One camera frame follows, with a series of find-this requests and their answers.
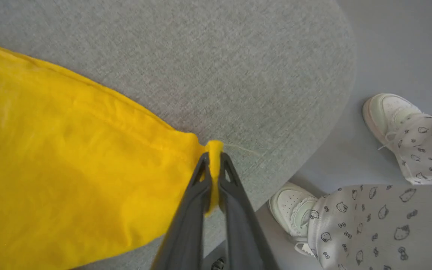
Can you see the yellow garment with white print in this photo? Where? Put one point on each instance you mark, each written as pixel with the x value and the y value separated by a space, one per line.
pixel 69 168

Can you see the grey cat print trousers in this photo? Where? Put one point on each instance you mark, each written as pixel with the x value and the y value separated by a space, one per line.
pixel 381 225

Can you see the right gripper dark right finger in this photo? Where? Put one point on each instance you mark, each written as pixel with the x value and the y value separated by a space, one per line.
pixel 244 232

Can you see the white sneaker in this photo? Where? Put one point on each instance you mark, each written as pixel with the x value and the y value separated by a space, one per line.
pixel 386 112
pixel 291 206

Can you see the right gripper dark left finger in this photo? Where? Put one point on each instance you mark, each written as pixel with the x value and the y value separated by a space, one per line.
pixel 186 232

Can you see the grey fabric sofa cushion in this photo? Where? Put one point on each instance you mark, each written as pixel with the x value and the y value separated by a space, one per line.
pixel 219 75

